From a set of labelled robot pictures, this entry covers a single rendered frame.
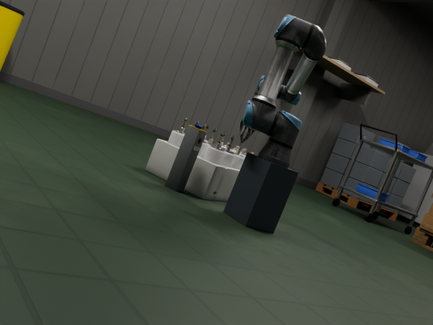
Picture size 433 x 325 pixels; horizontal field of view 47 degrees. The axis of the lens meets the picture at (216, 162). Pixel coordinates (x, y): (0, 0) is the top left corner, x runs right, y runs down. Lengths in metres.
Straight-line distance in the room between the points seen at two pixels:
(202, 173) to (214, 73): 3.44
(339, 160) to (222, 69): 2.16
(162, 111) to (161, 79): 0.36
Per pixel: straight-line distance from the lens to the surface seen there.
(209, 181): 2.42
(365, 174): 6.66
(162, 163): 2.57
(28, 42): 4.96
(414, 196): 8.39
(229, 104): 5.98
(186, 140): 2.36
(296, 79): 2.49
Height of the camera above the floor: 0.38
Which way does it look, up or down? 4 degrees down
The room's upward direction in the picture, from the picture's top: 22 degrees clockwise
